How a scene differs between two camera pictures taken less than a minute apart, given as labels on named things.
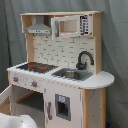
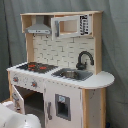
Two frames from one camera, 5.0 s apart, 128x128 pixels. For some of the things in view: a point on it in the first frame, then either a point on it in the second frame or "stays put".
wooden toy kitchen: x=61 y=83 stays put
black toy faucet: x=82 y=66 stays put
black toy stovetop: x=38 y=67 stays put
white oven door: x=5 y=94 → x=18 y=102
